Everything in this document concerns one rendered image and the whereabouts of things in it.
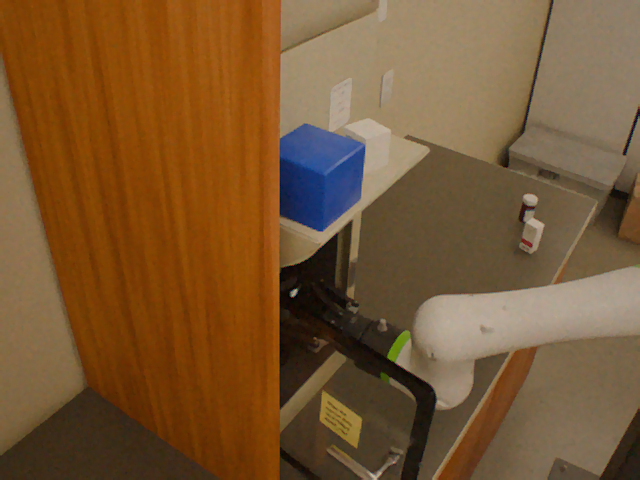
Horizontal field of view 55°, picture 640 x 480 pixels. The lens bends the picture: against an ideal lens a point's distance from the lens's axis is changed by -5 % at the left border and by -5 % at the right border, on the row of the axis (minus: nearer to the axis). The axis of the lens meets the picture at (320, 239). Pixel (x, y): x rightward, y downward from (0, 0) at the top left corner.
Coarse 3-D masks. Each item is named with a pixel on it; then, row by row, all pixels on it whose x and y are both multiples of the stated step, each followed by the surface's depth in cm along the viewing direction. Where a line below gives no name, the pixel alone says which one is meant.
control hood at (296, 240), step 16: (400, 144) 104; (416, 144) 104; (400, 160) 100; (416, 160) 101; (368, 176) 96; (384, 176) 96; (400, 176) 98; (368, 192) 92; (352, 208) 89; (288, 224) 85; (336, 224) 85; (288, 240) 85; (304, 240) 84; (320, 240) 83; (288, 256) 87
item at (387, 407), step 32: (288, 320) 93; (320, 320) 88; (288, 352) 97; (320, 352) 91; (352, 352) 86; (288, 384) 102; (320, 384) 95; (352, 384) 89; (384, 384) 84; (416, 384) 80; (288, 416) 107; (384, 416) 88; (416, 416) 83; (288, 448) 112; (320, 448) 104; (352, 448) 97; (384, 448) 91; (416, 448) 86
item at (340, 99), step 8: (344, 80) 96; (352, 80) 98; (336, 88) 95; (344, 88) 97; (336, 96) 95; (344, 96) 98; (336, 104) 96; (344, 104) 98; (336, 112) 97; (344, 112) 99; (328, 120) 96; (336, 120) 98; (344, 120) 100; (328, 128) 97; (336, 128) 99
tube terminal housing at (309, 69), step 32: (352, 32) 92; (288, 64) 82; (320, 64) 88; (352, 64) 96; (288, 96) 85; (320, 96) 92; (352, 96) 100; (288, 128) 88; (352, 224) 118; (352, 256) 123; (352, 288) 129
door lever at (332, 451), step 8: (328, 448) 93; (336, 448) 93; (336, 456) 92; (344, 456) 92; (384, 456) 92; (344, 464) 91; (352, 464) 90; (360, 464) 91; (384, 464) 91; (392, 464) 91; (352, 472) 90; (360, 472) 89; (368, 472) 89; (376, 472) 90; (384, 472) 90
